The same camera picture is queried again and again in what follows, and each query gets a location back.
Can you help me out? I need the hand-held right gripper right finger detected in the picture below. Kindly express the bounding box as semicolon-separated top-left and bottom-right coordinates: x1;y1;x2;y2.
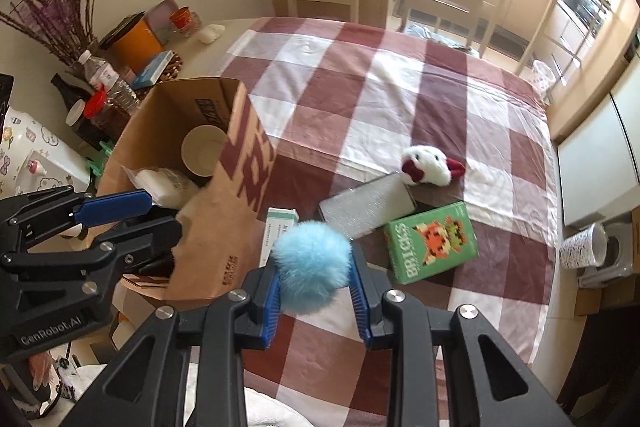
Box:
347;247;576;427

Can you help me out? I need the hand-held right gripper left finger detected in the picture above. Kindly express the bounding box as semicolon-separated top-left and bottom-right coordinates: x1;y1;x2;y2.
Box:
62;264;283;427

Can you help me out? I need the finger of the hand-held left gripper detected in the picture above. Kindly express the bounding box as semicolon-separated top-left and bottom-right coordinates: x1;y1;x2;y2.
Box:
0;186;153;255
0;216;183;308

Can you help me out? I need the white towel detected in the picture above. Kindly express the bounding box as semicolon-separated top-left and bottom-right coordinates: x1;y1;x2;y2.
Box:
125;167;201;210

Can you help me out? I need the light blue fluffy pompom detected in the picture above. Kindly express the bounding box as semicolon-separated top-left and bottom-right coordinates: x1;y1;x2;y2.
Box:
270;221;353;314

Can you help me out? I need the brown cardboard box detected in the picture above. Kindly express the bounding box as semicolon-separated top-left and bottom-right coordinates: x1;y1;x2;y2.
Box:
95;77;276;303

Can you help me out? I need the white green medicine box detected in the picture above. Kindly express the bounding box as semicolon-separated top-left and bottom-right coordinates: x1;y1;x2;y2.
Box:
260;207;300;268

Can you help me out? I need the green toy brick box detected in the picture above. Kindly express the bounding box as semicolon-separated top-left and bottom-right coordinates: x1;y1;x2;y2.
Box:
384;201;479;285

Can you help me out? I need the white paper cup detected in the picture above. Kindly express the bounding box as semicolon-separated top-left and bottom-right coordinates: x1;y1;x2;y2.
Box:
181;124;228;178

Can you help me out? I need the white red plush toy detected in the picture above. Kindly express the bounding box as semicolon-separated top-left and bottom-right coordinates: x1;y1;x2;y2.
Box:
400;144;467;186

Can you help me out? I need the white cartoon print container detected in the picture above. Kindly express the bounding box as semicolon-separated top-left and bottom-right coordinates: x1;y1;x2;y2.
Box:
0;107;93;208

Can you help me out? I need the green plastic clip holder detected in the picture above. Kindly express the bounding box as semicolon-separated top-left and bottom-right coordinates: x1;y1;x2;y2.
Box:
86;139;115;180

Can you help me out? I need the red lid jar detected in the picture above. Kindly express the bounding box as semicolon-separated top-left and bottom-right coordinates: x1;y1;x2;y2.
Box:
82;84;138;138

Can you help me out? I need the dark glass bottle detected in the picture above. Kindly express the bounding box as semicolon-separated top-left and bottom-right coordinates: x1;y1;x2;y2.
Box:
50;72;96;112

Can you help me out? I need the clear plastic water bottle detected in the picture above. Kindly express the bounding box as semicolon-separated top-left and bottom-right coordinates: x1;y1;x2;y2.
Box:
77;50;141;112

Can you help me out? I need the blue tissue box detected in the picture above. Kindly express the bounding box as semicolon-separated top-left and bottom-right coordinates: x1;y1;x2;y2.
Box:
131;52;173;88

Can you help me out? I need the woven brown trivet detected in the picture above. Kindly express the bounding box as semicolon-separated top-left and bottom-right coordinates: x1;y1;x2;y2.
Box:
150;51;182;82

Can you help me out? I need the orange canister with dark lid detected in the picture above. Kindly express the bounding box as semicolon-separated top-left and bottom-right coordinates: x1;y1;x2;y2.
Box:
100;13;161;72

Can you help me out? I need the pink lidded box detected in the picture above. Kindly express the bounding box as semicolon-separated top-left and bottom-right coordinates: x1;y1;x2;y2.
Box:
145;0;181;45

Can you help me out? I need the small white cotton plush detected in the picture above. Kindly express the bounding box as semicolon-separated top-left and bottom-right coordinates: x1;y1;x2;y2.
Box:
196;24;226;44

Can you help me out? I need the red white checkered tablecloth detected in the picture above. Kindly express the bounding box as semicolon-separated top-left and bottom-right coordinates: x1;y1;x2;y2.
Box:
190;17;558;410

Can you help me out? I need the clear glass jar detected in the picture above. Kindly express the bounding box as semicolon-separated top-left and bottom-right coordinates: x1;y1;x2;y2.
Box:
172;9;203;38

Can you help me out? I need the red patterned cup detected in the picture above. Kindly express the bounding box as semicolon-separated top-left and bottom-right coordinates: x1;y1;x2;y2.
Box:
169;7;193;30

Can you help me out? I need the brown cardboard carton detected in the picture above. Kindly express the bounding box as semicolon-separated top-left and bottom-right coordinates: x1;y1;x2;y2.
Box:
572;289;606;318

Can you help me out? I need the patterned white mug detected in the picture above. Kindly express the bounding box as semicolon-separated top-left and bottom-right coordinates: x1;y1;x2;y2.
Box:
559;223;610;269

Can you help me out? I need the grey plastic stool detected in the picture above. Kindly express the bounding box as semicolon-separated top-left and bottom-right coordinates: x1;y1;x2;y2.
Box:
577;217;636;290

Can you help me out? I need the blue cloth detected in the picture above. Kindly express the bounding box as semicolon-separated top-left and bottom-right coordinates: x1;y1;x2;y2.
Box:
405;24;476;52

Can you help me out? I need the white cabinet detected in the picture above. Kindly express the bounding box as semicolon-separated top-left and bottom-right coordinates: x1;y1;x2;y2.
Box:
552;57;640;228

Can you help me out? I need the patterned white waste bin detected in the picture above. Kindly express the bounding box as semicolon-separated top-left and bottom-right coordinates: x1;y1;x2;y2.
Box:
531;59;558;95

